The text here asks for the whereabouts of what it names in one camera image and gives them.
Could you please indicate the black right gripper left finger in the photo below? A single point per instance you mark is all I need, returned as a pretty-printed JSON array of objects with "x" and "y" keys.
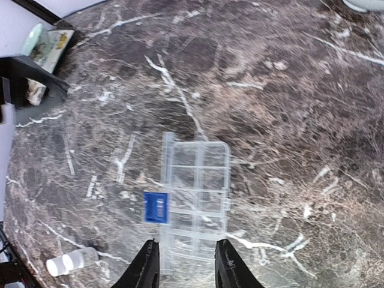
[{"x": 144, "y": 270}]

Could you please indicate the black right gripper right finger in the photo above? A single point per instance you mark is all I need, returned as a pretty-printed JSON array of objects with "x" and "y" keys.
[{"x": 230, "y": 269}]

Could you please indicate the clear plastic pill organizer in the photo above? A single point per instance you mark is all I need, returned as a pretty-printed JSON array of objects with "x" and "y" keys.
[{"x": 191, "y": 210}]

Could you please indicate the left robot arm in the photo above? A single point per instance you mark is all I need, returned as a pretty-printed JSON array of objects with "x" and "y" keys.
[{"x": 16, "y": 72}]

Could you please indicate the white pill bottle rear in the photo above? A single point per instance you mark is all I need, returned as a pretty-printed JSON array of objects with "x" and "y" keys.
[{"x": 80, "y": 258}]

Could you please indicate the white pill bottle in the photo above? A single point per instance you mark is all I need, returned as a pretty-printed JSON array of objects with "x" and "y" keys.
[
  {"x": 80, "y": 258},
  {"x": 59, "y": 266}
]

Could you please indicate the white pill bottle front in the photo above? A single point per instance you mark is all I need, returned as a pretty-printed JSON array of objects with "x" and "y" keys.
[{"x": 59, "y": 266}]

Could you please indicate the square floral ceramic plate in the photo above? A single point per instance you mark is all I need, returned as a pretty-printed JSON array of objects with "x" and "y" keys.
[{"x": 59, "y": 40}]

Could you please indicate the teal bowl on plate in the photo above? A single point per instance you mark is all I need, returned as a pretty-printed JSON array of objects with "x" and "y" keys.
[{"x": 38, "y": 44}]

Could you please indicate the small teal patterned bowl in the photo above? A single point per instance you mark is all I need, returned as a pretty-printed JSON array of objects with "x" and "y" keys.
[{"x": 364, "y": 6}]

